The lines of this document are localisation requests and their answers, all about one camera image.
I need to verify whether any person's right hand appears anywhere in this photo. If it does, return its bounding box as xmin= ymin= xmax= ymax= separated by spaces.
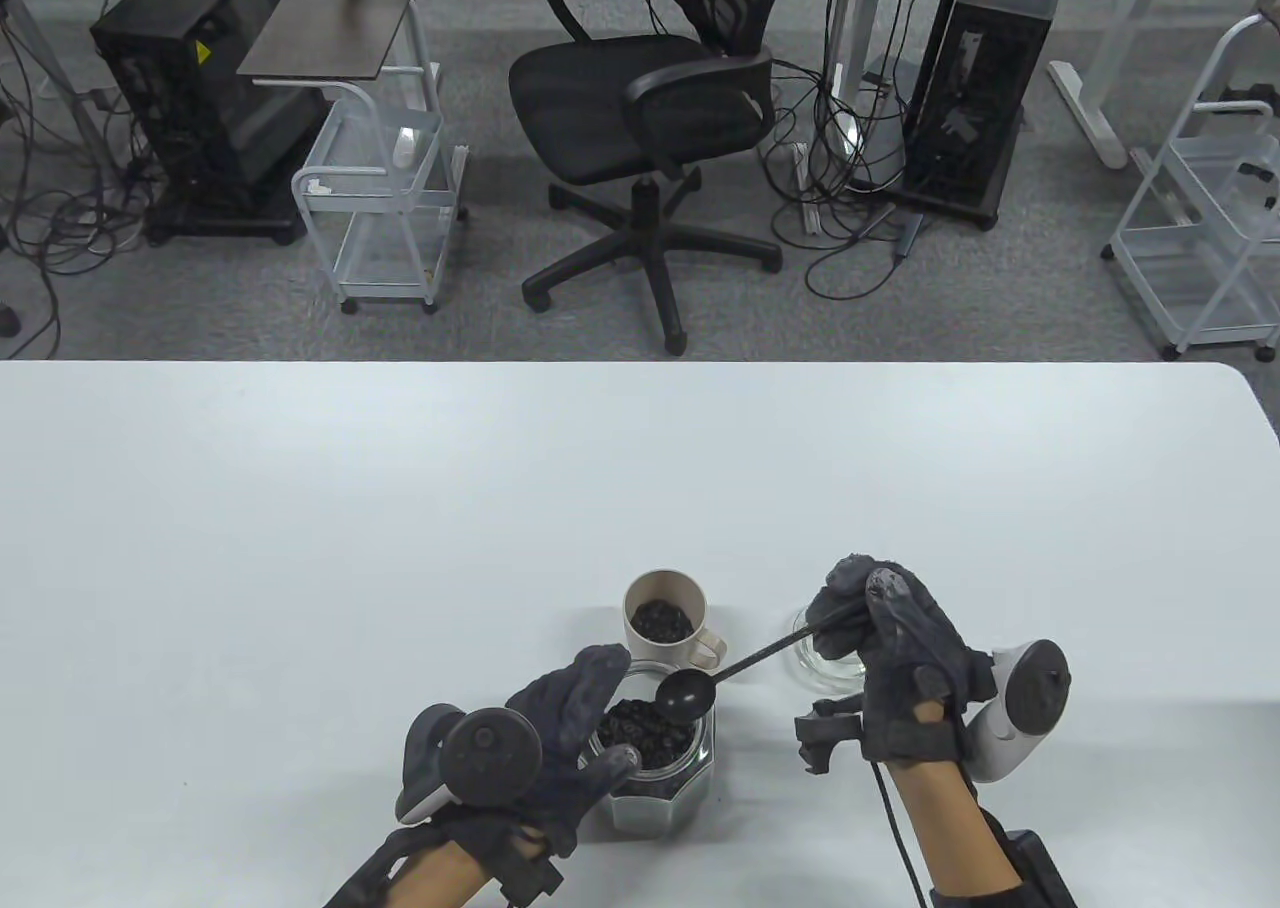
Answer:
xmin=805 ymin=553 xmax=996 ymax=764

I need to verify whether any person's left hand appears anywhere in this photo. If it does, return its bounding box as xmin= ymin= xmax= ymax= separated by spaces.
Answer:
xmin=445 ymin=643 xmax=641 ymax=859

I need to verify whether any round glass jar lid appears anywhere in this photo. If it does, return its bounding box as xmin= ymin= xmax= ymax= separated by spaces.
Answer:
xmin=785 ymin=603 xmax=871 ymax=694

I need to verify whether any beige cup with handle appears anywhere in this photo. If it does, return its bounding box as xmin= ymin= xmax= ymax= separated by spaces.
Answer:
xmin=623 ymin=569 xmax=728 ymax=669

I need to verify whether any black measuring scoop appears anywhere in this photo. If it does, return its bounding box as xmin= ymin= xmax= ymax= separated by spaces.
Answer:
xmin=655 ymin=603 xmax=871 ymax=719

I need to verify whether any small coffee beans heap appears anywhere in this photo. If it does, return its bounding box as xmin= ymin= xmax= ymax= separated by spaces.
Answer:
xmin=640 ymin=600 xmax=695 ymax=645

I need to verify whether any octagonal glass jar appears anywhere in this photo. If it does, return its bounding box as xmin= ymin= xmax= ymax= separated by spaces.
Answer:
xmin=580 ymin=660 xmax=719 ymax=834

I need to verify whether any person's left forearm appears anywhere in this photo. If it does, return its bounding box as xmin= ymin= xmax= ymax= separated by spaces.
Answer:
xmin=322 ymin=818 xmax=501 ymax=908

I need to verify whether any person's right forearm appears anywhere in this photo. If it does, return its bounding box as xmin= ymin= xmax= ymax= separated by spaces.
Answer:
xmin=885 ymin=758 xmax=1031 ymax=908

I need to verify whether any black forearm battery pack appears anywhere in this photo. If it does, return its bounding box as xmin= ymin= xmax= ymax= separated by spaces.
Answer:
xmin=1005 ymin=828 xmax=1079 ymax=908

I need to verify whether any black white left hand controller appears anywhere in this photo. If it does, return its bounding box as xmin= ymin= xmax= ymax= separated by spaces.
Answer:
xmin=398 ymin=705 xmax=544 ymax=827

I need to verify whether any black white hand controller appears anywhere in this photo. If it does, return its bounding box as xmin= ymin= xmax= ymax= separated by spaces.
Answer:
xmin=398 ymin=705 xmax=544 ymax=827
xmin=965 ymin=640 xmax=1071 ymax=784

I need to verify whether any black white right hand controller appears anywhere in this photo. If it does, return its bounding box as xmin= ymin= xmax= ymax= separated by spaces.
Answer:
xmin=965 ymin=640 xmax=1071 ymax=784

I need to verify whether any white power strip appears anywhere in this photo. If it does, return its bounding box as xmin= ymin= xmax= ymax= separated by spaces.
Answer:
xmin=790 ymin=143 xmax=826 ymax=239

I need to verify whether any white cart with brown-top table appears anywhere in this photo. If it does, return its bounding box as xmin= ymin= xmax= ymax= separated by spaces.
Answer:
xmin=291 ymin=83 xmax=471 ymax=315

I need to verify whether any black mesh office chair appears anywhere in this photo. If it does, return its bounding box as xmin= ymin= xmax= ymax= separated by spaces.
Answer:
xmin=508 ymin=0 xmax=806 ymax=355

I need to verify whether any white desk column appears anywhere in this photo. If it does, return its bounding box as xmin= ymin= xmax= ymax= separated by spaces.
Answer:
xmin=825 ymin=0 xmax=901 ymax=189

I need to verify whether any black computer tower yellow sticker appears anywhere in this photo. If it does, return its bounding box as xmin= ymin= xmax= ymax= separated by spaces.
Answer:
xmin=90 ymin=0 xmax=331 ymax=246

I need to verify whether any brown top side table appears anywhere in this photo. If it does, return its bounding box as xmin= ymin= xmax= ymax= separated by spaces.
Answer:
xmin=236 ymin=0 xmax=446 ymax=114

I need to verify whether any grey desk leg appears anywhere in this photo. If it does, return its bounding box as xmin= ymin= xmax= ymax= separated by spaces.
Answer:
xmin=0 ymin=0 xmax=111 ymax=179

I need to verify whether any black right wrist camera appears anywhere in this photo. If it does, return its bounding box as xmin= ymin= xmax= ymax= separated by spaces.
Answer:
xmin=795 ymin=698 xmax=866 ymax=774

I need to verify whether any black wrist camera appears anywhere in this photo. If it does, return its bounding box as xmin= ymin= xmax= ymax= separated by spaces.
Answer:
xmin=495 ymin=820 xmax=566 ymax=904
xmin=795 ymin=698 xmax=866 ymax=774

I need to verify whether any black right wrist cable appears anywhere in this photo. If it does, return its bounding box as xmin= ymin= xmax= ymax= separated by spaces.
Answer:
xmin=870 ymin=763 xmax=926 ymax=908

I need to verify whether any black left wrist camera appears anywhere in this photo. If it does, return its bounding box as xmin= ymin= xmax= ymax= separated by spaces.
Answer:
xmin=495 ymin=820 xmax=566 ymax=904

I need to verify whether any white wire utility cart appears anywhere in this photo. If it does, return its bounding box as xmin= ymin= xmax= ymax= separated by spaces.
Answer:
xmin=1102 ymin=13 xmax=1280 ymax=363

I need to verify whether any white desk frame dark top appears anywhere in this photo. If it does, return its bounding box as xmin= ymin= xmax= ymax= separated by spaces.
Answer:
xmin=1030 ymin=0 xmax=1176 ymax=171

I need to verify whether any tangled black cable bundle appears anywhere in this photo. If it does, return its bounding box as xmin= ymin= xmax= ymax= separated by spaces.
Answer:
xmin=0 ymin=8 xmax=151 ymax=359

